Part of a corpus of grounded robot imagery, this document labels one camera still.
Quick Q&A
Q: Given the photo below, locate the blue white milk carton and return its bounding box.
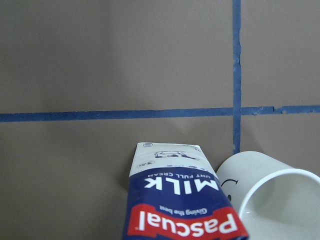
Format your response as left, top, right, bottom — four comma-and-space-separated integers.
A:
122, 142, 249, 240

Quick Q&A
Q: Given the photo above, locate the white smiley mug black handle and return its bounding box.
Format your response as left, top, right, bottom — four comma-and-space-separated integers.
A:
216, 151, 320, 240

